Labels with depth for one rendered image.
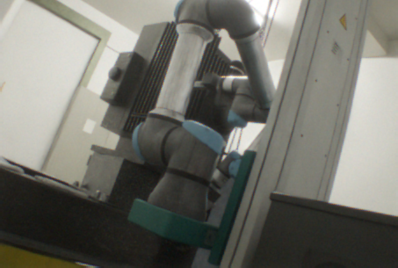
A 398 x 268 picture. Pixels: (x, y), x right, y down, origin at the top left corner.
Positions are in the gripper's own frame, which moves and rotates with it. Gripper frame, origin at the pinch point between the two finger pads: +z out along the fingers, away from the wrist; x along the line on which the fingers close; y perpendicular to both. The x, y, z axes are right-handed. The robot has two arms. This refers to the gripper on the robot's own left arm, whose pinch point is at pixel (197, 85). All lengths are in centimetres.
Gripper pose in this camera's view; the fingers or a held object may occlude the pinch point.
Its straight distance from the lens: 148.1
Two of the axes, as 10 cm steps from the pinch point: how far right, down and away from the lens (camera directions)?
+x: -5.9, -3.9, -7.0
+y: 3.3, -9.1, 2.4
